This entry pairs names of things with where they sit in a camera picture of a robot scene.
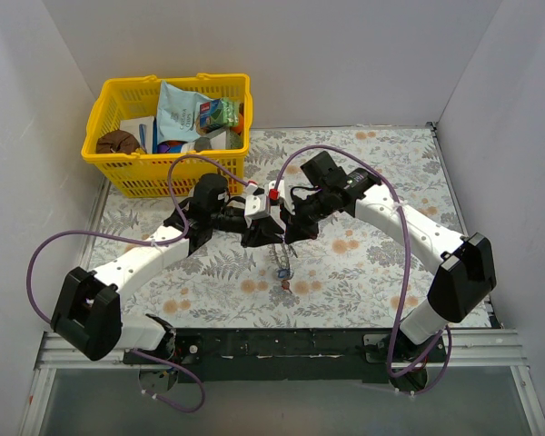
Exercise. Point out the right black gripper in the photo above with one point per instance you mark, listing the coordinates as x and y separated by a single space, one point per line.
297 225

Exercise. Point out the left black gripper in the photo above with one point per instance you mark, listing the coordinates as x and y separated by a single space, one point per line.
251 230

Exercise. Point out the silver disc keyring organiser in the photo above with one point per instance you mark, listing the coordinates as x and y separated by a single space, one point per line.
282 254

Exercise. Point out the red key tag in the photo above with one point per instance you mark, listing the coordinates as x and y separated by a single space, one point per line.
285 286

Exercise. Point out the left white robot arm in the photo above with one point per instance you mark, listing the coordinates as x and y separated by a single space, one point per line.
89 310

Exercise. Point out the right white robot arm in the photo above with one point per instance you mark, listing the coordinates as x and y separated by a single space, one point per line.
462 266

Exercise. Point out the blue key tag with key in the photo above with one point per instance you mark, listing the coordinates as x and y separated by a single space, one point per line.
284 274

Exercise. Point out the orange item in basket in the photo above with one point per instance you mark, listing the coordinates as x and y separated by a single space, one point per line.
238 128

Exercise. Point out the blue green carton box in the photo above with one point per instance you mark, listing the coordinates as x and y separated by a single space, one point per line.
217 113

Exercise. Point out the light blue chips bag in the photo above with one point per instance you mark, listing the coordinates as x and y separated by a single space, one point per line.
177 112

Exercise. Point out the yellow plastic basket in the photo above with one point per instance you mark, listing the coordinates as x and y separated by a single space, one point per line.
145 175

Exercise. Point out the white blue paper box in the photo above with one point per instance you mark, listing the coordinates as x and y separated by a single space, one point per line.
144 130

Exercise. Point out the brown round pouch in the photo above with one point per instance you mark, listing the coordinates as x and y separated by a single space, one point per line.
117 142

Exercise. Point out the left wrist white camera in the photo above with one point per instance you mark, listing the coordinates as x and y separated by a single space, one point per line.
257 203

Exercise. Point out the wrist white camera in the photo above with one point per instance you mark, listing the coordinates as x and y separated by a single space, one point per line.
257 203
280 194

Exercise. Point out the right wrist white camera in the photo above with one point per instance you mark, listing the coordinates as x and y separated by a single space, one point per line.
280 194

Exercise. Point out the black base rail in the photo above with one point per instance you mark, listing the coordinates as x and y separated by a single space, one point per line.
279 354

